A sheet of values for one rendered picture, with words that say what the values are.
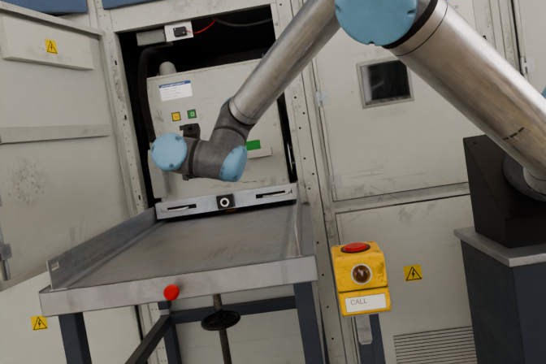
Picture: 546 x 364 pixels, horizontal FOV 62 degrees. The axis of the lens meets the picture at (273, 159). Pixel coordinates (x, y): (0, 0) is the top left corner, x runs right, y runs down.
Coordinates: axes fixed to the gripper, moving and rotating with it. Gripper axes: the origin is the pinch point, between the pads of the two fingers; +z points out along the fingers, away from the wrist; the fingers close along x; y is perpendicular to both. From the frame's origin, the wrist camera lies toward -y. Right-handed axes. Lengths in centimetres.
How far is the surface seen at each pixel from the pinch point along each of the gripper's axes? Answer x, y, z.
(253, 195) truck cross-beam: 10.5, 12.6, 27.2
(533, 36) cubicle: 114, -26, 15
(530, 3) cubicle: 114, -37, 13
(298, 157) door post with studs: 29.3, 1.6, 22.5
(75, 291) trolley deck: -22, 31, -42
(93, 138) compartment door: -38.4, -13.7, 7.0
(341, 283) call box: 35, 33, -65
